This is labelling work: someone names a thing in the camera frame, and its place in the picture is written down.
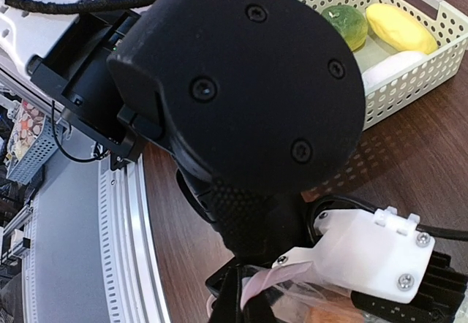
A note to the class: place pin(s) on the yellow fake banana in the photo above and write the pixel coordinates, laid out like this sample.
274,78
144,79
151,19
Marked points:
399,29

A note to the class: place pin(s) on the grey perforated metal box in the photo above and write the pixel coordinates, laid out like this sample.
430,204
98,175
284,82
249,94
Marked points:
36,154

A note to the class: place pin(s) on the green plastic basket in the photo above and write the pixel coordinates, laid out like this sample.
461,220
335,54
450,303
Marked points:
447,24

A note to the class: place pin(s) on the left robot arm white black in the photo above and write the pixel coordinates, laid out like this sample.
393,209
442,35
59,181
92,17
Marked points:
62,47

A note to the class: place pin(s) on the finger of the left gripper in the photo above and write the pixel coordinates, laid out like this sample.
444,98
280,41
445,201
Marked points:
225,286

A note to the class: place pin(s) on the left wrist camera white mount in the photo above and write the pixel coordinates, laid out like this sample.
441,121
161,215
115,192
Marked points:
383,263

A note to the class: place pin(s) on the aluminium front rail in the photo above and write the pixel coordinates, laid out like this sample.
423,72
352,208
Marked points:
92,255

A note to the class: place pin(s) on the clear zip top bag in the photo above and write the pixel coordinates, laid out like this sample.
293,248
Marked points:
295,301

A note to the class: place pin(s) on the white fake potato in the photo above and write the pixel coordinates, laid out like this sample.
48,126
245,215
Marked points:
389,67

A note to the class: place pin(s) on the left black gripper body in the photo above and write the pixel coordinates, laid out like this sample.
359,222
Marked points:
253,98

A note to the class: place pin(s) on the green yellow fake mango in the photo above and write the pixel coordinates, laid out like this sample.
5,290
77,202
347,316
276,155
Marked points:
349,22

